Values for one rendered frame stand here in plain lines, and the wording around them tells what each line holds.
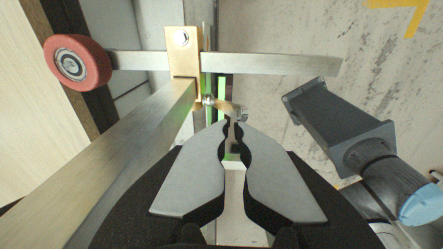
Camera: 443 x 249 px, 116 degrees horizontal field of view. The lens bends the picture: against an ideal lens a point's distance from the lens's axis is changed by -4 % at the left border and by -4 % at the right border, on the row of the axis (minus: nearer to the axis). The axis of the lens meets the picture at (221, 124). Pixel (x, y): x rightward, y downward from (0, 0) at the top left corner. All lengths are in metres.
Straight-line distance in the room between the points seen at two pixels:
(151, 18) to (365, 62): 1.34
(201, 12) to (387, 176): 0.78
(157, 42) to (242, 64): 0.34
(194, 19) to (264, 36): 0.77
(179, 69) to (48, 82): 0.21
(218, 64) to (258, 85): 0.94
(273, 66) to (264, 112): 1.03
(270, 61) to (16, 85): 0.42
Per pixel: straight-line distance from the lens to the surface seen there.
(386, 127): 0.88
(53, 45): 0.32
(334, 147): 0.82
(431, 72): 1.86
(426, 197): 0.75
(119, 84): 0.46
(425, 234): 3.35
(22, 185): 0.69
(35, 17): 0.35
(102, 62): 0.29
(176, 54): 0.26
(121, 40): 0.49
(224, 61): 0.26
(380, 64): 1.55
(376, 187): 0.77
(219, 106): 0.19
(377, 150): 0.84
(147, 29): 0.55
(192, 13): 0.43
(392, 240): 0.76
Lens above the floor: 1.12
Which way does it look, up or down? 59 degrees down
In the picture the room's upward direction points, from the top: 175 degrees counter-clockwise
